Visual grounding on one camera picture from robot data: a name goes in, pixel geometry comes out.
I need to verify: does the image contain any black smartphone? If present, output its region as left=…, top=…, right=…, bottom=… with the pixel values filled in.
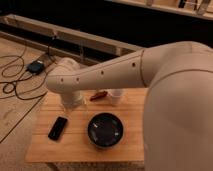
left=48, top=117, right=68, bottom=141

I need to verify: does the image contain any white cup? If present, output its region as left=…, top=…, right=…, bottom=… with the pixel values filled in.
left=109, top=89, right=123, bottom=106

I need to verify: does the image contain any brown red sausage toy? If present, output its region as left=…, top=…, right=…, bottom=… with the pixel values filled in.
left=90, top=91, right=108, bottom=101

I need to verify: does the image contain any small wooden table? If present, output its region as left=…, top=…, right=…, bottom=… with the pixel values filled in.
left=25, top=89, right=146, bottom=171

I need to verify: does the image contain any dark power adapter box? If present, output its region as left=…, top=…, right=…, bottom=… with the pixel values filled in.
left=27, top=61, right=45, bottom=75

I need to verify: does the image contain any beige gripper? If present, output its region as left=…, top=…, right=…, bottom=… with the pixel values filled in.
left=60, top=91, right=89, bottom=115

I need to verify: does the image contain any long wooden floor beam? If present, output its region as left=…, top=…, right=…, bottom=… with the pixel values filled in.
left=0, top=14, right=141, bottom=56

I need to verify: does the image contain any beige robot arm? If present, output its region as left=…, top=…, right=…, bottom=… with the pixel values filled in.
left=46, top=41, right=213, bottom=171

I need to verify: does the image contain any black bowl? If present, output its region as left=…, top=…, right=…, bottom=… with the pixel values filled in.
left=87, top=113, right=124, bottom=148

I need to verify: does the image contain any black floor cable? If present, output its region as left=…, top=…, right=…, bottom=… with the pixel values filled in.
left=0, top=46, right=64, bottom=144

